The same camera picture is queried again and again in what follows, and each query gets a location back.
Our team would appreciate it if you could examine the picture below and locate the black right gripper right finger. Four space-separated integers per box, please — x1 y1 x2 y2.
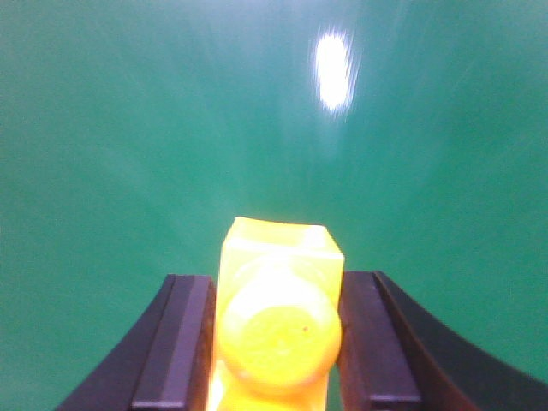
337 271 547 410

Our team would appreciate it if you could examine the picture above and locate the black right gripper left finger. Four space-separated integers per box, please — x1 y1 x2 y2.
58 275 216 410

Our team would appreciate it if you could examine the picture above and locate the yellow toy building block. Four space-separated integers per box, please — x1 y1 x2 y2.
206 217 344 410

